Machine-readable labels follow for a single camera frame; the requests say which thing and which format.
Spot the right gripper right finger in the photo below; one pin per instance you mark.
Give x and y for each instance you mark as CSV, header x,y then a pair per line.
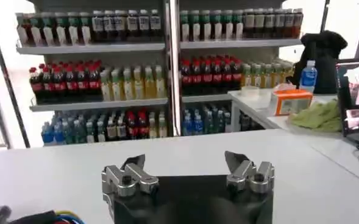
x,y
252,176

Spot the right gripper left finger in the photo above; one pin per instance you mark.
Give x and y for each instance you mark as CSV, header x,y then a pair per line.
x,y
127,178

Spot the white side desk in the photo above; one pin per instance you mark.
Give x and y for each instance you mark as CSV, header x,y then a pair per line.
x,y
319,146

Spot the orange tissue box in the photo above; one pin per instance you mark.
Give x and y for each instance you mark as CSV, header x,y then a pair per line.
x,y
292,102

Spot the clear plastic container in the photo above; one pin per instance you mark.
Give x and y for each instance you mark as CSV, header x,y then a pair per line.
x,y
250,90

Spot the green cloth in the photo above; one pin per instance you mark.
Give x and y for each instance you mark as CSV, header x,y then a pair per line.
x,y
319,117

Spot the shelf rack of drink bottles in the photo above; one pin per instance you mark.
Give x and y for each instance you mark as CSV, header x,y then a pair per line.
x,y
100,79
222,70

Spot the blue water bottle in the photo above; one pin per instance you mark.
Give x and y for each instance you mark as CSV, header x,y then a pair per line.
x,y
308,77

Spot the black window frame pole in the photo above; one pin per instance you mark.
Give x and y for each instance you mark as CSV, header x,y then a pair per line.
x,y
7,79
325,15

